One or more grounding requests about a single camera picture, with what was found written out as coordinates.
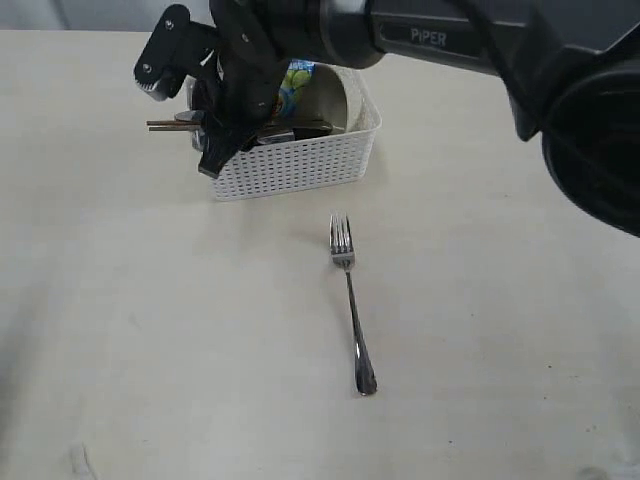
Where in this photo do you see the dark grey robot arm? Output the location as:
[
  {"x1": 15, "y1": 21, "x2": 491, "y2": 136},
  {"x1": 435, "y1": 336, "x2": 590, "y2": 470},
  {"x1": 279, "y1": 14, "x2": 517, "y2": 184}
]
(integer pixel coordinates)
[{"x1": 198, "y1": 0, "x2": 639, "y2": 235}]

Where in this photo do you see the blue chip bag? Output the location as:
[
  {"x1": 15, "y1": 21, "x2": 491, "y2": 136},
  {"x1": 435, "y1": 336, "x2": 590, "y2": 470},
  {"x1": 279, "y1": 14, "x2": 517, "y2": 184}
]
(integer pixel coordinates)
[{"x1": 272, "y1": 59, "x2": 316, "y2": 118}]

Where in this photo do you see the white ceramic bowl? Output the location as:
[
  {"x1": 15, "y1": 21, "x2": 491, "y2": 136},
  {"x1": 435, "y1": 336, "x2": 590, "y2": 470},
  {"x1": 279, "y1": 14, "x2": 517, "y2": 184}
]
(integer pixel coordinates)
[{"x1": 293, "y1": 64, "x2": 348, "y2": 134}]

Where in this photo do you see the silver table knife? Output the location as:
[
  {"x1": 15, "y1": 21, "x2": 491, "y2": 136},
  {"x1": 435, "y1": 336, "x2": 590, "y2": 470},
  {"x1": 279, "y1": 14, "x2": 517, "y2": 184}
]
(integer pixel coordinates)
[{"x1": 175, "y1": 110, "x2": 333, "y2": 137}]

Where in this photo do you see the white plastic perforated basket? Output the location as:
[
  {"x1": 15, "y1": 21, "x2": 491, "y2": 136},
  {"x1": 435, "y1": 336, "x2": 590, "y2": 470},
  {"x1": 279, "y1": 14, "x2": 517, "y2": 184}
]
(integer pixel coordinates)
[{"x1": 212, "y1": 64, "x2": 381, "y2": 201}]

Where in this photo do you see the shiny metal cup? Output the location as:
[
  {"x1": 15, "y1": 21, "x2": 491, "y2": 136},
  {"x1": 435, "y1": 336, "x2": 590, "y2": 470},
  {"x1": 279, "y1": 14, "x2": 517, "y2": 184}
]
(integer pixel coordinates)
[{"x1": 247, "y1": 126, "x2": 295, "y2": 149}]

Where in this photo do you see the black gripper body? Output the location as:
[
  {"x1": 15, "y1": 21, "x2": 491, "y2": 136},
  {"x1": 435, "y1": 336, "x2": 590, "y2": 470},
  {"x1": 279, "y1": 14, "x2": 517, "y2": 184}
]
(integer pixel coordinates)
[{"x1": 196, "y1": 1, "x2": 323, "y2": 138}]

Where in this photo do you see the silver metal fork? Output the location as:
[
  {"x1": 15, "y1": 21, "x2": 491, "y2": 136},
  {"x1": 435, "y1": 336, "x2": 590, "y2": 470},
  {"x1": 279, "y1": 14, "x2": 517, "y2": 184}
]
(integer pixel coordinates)
[{"x1": 329, "y1": 214, "x2": 378, "y2": 396}]

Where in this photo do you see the wooden chopstick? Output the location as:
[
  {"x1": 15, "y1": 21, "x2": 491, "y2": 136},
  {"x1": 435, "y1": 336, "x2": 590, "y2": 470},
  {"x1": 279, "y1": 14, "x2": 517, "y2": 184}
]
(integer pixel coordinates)
[
  {"x1": 146, "y1": 119, "x2": 201, "y2": 126},
  {"x1": 148, "y1": 125, "x2": 200, "y2": 132}
]

